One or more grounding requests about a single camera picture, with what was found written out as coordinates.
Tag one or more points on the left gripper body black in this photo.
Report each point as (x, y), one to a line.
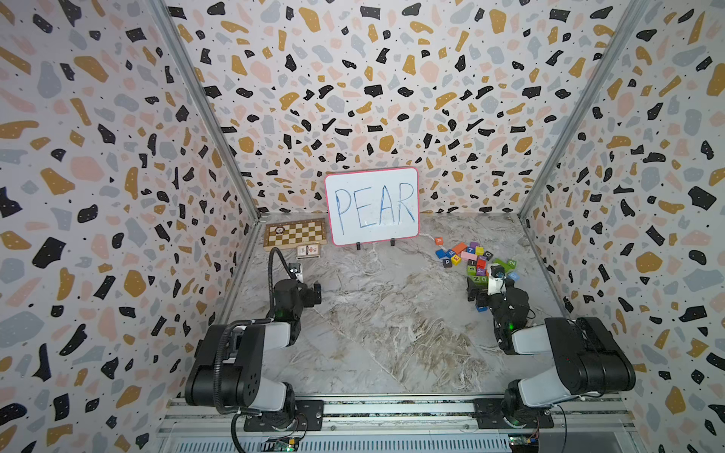
(304, 300)

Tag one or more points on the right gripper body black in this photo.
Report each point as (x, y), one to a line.
(494, 305)

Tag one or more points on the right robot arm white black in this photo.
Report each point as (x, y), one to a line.
(587, 361)

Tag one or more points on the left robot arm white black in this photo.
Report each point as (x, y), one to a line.
(227, 370)

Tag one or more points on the green block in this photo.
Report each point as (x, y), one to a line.
(507, 265)

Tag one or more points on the playing card box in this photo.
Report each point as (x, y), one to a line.
(308, 251)

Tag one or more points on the wooden chessboard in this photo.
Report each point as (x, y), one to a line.
(294, 234)

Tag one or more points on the orange block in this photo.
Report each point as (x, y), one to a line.
(458, 249)

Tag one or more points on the whiteboard with pink frame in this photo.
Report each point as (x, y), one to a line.
(373, 206)

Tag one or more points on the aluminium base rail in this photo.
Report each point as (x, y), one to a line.
(406, 423)

